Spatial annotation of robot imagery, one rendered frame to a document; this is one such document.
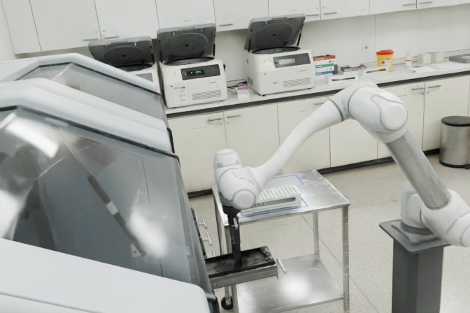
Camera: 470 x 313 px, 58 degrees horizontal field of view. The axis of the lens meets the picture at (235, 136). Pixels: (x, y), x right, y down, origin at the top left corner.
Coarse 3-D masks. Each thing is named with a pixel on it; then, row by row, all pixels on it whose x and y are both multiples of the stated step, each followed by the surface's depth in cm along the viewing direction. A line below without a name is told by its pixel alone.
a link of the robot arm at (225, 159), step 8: (216, 152) 158; (224, 152) 155; (232, 152) 155; (216, 160) 155; (224, 160) 153; (232, 160) 154; (240, 160) 158; (216, 168) 155; (224, 168) 152; (232, 168) 151; (216, 176) 155; (216, 184) 158
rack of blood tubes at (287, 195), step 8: (264, 192) 206; (272, 192) 205; (280, 192) 204; (288, 192) 205; (296, 192) 203; (264, 200) 199; (272, 200) 200; (280, 200) 209; (288, 200) 208; (296, 200) 202; (256, 208) 200; (272, 208) 201
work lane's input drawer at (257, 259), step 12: (252, 252) 173; (264, 252) 168; (216, 264) 167; (228, 264) 167; (240, 264) 166; (252, 264) 165; (264, 264) 163; (276, 264) 163; (216, 276) 160; (228, 276) 160; (240, 276) 161; (252, 276) 162; (264, 276) 163; (276, 276) 166; (216, 288) 160
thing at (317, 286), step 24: (216, 192) 226; (312, 192) 215; (336, 192) 212; (216, 216) 238; (240, 216) 199; (264, 216) 197; (288, 216) 197; (288, 264) 249; (312, 264) 247; (240, 288) 233; (264, 288) 231; (288, 288) 229; (312, 288) 228; (336, 288) 226; (240, 312) 215; (264, 312) 214
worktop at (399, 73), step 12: (444, 60) 476; (396, 72) 439; (408, 72) 433; (432, 72) 422; (444, 72) 422; (324, 84) 417; (336, 84) 412; (348, 84) 407; (228, 96) 404; (252, 96) 395; (264, 96) 390; (276, 96) 392; (168, 108) 382; (180, 108) 377; (192, 108) 378
